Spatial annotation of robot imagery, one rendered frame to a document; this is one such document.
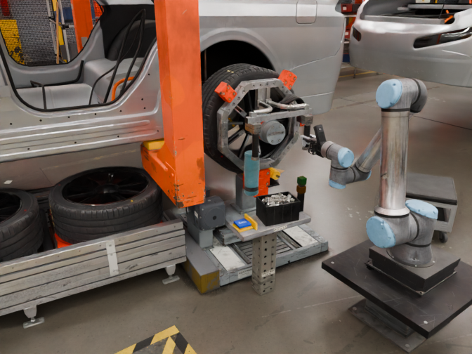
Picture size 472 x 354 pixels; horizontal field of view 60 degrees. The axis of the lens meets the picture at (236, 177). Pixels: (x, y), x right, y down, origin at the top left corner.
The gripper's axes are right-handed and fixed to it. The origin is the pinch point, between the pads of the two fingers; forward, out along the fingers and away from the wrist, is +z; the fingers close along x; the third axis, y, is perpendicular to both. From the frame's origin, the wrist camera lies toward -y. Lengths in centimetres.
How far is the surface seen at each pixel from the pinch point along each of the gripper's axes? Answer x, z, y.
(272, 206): -36, -24, 27
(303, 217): -15.4, -24.3, 38.0
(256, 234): -47, -26, 39
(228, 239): -39, 20, 70
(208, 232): -51, 25, 64
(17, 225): -154, 31, 34
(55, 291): -143, 12, 66
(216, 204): -47, 21, 43
